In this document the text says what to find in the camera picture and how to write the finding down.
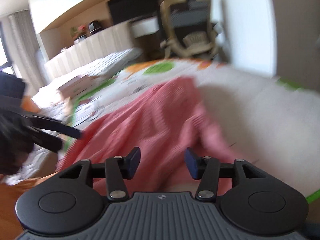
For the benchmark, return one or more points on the black computer monitor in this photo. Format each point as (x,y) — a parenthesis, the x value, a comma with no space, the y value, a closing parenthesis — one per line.
(124,10)

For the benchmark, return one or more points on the beige mesh office chair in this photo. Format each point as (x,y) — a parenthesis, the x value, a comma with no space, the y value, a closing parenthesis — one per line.
(188,30)

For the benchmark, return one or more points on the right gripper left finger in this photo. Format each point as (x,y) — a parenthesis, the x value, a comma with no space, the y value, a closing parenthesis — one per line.
(115,170)

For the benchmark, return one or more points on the black round speaker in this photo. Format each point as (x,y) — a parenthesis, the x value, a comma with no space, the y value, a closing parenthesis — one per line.
(94,27)

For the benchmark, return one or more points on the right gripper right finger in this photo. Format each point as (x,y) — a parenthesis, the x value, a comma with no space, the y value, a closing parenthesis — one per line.
(208,171)

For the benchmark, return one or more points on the pink knit sweater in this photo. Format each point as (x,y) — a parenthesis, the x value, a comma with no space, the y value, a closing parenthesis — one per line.
(163,121)

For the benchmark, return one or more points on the cartoon animal play mat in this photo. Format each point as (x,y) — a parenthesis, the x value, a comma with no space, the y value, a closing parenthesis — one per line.
(272,123)

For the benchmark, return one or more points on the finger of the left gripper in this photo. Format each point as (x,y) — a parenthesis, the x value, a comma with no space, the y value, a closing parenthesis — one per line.
(43,137)
(42,122)

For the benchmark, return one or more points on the red potted plant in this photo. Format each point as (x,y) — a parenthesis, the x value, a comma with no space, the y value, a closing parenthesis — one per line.
(78,32)

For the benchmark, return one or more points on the pink cardboard box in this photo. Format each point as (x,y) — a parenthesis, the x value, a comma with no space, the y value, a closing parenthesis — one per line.
(76,85)

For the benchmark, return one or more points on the white quilted pillow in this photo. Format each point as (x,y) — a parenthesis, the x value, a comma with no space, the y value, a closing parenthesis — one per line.
(113,63)

